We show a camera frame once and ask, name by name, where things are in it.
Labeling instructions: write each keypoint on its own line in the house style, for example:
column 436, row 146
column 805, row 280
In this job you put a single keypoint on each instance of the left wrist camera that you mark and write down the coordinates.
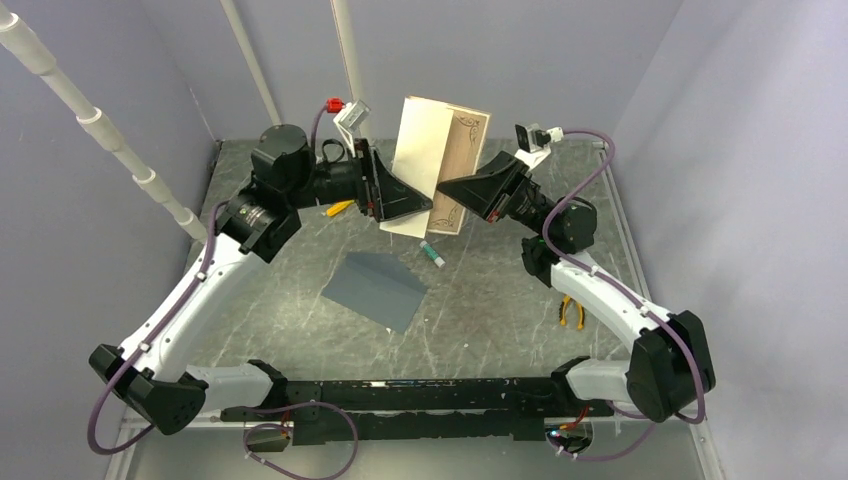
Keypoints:
column 349, row 120

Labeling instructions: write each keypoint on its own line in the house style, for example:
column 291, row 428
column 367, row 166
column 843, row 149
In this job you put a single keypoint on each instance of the white pvc pipe frame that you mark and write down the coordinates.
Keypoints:
column 18, row 38

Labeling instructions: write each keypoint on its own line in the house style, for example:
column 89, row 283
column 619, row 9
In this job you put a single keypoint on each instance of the yellow handled pliers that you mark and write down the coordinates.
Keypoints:
column 569, row 307

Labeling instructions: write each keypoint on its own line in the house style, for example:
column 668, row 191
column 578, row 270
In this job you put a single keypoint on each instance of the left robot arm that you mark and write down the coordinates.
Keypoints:
column 150, row 370

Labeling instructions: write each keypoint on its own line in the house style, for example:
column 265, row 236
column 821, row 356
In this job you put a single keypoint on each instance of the cream letter paper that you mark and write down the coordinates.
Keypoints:
column 436, row 141

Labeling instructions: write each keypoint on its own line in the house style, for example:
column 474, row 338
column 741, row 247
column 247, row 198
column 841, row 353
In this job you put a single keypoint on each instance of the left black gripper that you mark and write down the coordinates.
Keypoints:
column 380, row 193

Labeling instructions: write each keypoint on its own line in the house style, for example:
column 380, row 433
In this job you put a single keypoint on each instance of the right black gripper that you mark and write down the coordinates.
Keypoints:
column 494, row 190

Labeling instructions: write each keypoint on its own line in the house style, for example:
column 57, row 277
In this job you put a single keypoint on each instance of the green white glue stick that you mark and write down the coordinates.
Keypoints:
column 432, row 254

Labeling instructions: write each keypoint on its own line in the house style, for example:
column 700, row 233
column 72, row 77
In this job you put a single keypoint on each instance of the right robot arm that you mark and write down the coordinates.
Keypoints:
column 669, row 369

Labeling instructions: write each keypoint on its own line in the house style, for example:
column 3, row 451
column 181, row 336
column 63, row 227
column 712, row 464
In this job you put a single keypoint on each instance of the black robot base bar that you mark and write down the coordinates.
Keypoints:
column 321, row 411

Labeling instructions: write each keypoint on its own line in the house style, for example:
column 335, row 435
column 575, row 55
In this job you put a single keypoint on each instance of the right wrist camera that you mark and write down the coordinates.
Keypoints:
column 534, row 143

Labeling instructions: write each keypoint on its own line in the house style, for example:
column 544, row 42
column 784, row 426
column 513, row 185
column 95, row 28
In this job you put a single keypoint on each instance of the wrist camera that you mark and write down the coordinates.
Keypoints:
column 349, row 120
column 534, row 143

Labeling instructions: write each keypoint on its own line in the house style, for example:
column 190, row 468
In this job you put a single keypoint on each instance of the grey envelope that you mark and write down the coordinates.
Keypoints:
column 379, row 287

